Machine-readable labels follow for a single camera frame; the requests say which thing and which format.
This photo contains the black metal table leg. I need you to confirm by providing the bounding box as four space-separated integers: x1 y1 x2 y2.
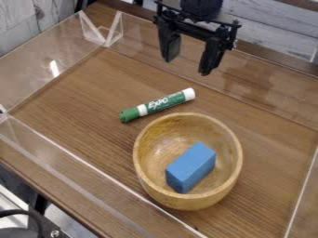
34 194 48 215

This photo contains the clear acrylic barrier wall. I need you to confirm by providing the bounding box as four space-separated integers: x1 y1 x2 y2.
0 111 207 238

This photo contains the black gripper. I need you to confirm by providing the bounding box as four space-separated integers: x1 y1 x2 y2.
154 0 241 76

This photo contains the black cable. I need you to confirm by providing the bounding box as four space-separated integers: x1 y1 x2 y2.
0 209 51 238

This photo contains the brown wooden bowl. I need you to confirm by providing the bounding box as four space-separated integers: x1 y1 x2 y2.
132 112 243 211

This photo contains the clear acrylic corner bracket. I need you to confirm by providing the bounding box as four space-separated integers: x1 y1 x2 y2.
79 11 123 48

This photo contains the green Expo marker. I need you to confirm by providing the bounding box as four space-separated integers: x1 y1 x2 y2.
119 87 197 123

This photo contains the blue foam block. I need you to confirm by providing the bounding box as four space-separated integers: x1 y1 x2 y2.
166 141 217 193

